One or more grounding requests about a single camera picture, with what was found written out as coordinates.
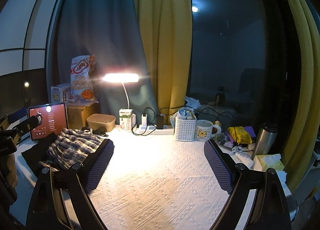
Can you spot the small printed paper box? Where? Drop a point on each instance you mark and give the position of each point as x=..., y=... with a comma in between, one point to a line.
x=60, y=93

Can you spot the brown food container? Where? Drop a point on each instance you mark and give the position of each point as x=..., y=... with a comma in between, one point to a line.
x=101, y=121

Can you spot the white desk lamp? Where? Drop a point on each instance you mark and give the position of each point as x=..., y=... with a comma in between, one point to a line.
x=121, y=77

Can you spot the white charger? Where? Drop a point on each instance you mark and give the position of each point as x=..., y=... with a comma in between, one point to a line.
x=144, y=119

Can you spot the printed snack bag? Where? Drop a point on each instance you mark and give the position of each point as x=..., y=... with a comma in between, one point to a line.
x=81, y=77

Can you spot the white plastic basket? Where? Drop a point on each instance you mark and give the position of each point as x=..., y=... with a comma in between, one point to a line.
x=185, y=128

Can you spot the small white roll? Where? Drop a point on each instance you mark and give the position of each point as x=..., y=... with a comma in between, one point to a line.
x=234, y=148

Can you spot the black charger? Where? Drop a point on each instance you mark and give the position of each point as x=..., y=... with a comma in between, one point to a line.
x=160, y=121

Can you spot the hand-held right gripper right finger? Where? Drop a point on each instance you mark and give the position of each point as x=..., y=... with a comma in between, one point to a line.
x=218, y=167

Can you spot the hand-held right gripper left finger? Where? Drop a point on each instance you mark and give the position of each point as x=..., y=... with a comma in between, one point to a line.
x=100, y=167

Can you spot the black cloth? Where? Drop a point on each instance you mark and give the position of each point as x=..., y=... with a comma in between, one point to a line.
x=37, y=149

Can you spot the white bear print mug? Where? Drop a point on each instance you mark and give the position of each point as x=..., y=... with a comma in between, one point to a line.
x=203, y=132

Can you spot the cardboard box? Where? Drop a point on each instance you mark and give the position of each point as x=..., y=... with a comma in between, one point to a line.
x=80, y=116

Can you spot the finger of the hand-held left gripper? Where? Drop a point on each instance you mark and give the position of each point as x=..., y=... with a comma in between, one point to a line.
x=28, y=124
x=18, y=114

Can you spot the person's left forearm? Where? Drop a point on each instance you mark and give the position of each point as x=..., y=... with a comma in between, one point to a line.
x=8, y=175

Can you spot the yellow curtain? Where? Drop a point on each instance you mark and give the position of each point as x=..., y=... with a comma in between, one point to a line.
x=300, y=69
x=162, y=32

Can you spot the white textured tablecloth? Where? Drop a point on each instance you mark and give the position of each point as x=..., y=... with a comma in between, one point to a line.
x=155, y=170

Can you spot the tablet with red screen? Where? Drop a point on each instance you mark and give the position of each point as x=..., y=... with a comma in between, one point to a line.
x=47, y=122

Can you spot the yellow snack packet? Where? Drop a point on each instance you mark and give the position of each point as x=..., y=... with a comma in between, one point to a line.
x=240, y=133

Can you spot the steel tumbler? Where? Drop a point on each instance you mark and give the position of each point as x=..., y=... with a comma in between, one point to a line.
x=263, y=139

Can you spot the grey curtain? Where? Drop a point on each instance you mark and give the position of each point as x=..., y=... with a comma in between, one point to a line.
x=100, y=32

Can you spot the white power strip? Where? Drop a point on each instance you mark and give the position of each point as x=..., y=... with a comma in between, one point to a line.
x=160, y=131

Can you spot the plaid flannel shirt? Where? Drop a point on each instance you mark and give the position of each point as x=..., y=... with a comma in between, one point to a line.
x=72, y=144

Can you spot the milk carton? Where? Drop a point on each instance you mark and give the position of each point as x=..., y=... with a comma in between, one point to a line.
x=125, y=119

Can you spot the grey plush toy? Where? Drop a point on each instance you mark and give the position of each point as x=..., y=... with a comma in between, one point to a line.
x=220, y=137

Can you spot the blue white tube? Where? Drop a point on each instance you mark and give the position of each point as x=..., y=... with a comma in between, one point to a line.
x=182, y=114

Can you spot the tissue box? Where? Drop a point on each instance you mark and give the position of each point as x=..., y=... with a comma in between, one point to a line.
x=270, y=161

